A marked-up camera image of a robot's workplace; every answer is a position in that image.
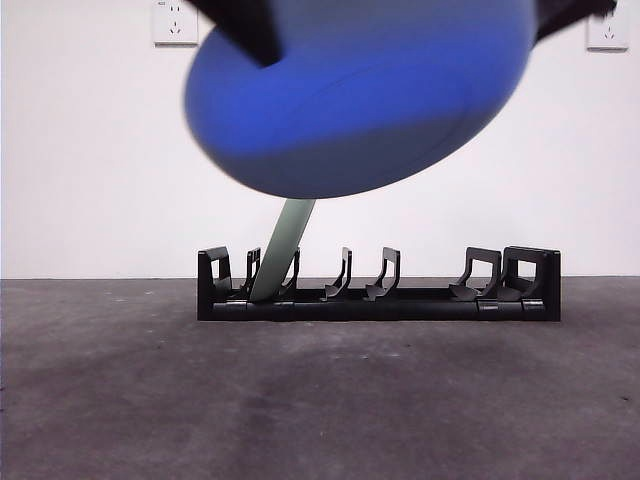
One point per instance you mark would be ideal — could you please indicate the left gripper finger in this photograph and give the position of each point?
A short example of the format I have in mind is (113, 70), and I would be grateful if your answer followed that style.
(245, 25)

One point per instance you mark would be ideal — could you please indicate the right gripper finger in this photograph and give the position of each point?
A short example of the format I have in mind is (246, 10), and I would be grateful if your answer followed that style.
(570, 12)

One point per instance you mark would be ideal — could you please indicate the blue plate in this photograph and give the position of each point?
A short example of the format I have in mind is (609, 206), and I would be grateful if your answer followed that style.
(350, 110)

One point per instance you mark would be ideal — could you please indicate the green plate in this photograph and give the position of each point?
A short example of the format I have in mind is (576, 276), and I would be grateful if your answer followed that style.
(280, 250)

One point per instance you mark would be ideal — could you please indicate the black plate rack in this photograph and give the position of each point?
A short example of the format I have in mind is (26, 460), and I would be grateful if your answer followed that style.
(425, 310)

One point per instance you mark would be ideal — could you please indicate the white wall socket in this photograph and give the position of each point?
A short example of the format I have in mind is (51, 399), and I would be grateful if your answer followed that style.
(607, 35)
(170, 27)

